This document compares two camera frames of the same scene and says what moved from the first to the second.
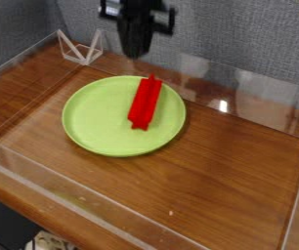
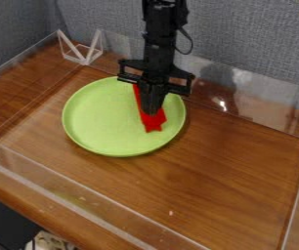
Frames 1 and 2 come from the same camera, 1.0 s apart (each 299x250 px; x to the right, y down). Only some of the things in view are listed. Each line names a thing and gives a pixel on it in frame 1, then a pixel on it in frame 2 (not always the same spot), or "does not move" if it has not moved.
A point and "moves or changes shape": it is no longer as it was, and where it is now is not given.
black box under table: [5, 230] does not move
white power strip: [45, 241] does not move
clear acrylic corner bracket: [77, 52] does not move
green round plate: [94, 118] does not move
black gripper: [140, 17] -> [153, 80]
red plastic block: [144, 103] moves or changes shape
